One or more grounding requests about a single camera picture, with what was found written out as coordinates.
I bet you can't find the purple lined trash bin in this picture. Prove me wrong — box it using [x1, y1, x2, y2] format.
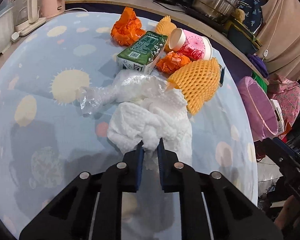
[237, 76, 279, 141]

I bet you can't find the teal basin with lids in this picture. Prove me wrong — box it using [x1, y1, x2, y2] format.
[224, 18, 262, 55]

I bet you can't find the pink pineapple print cloth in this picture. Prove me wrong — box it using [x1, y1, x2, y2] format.
[267, 74, 300, 138]

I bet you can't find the white milk carton box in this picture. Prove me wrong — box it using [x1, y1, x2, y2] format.
[270, 99, 285, 135]

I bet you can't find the white snack wrapper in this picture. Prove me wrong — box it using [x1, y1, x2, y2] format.
[219, 65, 225, 87]

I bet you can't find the brown sponge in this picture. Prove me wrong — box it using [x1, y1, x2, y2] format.
[232, 8, 245, 22]

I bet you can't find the white glass kettle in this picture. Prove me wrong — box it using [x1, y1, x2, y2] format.
[10, 0, 46, 37]

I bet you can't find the clear plastic bag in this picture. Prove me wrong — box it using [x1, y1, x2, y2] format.
[76, 69, 169, 116]

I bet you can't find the pink paper cup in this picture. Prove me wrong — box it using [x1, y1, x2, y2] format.
[168, 28, 212, 61]

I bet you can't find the dark green milk carton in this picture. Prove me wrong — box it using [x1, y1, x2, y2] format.
[116, 31, 168, 75]

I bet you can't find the green bag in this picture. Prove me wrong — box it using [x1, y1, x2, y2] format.
[251, 72, 268, 93]

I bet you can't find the small crumpled orange paper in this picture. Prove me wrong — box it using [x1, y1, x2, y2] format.
[156, 51, 191, 74]

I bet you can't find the large yellow foam net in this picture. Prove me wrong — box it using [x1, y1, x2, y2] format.
[168, 57, 221, 115]

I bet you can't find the white paper towel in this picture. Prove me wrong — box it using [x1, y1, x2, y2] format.
[107, 88, 192, 165]

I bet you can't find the purple cloth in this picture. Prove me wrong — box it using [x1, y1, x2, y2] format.
[247, 54, 269, 79]

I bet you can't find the person's right hand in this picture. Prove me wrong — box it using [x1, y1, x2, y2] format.
[274, 196, 300, 230]

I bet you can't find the large crumpled orange paper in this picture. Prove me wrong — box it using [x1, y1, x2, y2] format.
[110, 7, 146, 46]

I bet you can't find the small yellow foam net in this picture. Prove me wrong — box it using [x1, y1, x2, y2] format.
[155, 15, 177, 53]

